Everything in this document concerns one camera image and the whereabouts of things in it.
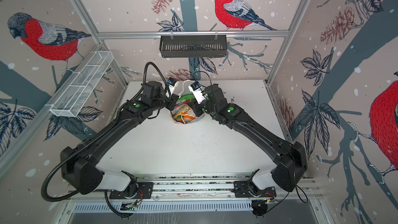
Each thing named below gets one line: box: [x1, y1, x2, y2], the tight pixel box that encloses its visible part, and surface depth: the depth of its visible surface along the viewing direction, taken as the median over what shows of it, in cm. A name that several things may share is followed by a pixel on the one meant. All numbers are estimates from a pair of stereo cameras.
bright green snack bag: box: [177, 93, 196, 103], surface depth 85 cm
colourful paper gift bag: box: [170, 93, 205, 124], surface depth 84 cm
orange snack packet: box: [180, 110, 197, 124], surface depth 84 cm
